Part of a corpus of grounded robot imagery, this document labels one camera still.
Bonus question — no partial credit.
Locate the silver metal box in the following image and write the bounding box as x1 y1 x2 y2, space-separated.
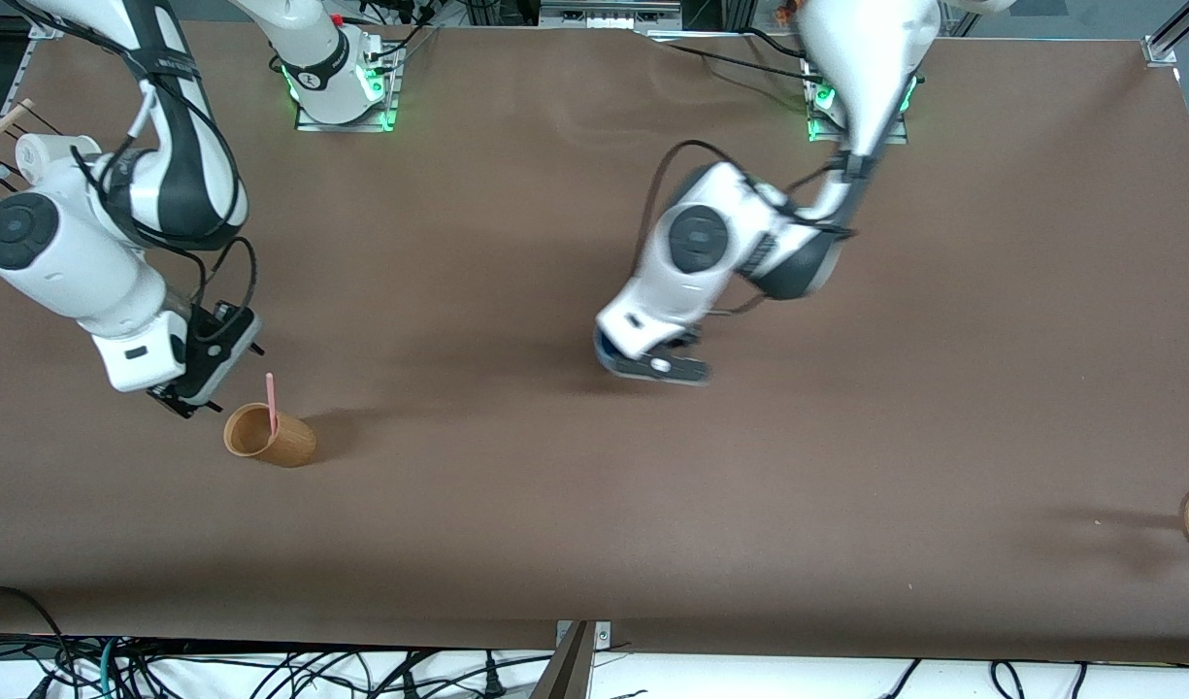
538 0 685 31

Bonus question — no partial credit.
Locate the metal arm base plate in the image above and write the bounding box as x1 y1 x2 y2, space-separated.
804 53 911 146
294 39 403 133

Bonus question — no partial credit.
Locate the white cup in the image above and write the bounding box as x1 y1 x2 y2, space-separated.
16 133 102 187

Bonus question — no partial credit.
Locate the brown bamboo cup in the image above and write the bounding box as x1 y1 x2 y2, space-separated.
223 402 317 469

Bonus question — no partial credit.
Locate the small metal table bracket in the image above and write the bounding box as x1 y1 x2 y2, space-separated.
555 620 613 649

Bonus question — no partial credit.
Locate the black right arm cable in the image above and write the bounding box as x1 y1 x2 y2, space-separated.
201 236 260 339

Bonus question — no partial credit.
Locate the black cable on table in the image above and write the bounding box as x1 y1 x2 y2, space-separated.
647 27 818 90

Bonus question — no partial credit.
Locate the dark metal beam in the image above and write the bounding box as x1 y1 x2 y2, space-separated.
528 621 597 699

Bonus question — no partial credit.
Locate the black floor cable loop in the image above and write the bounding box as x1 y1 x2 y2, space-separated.
0 584 73 681

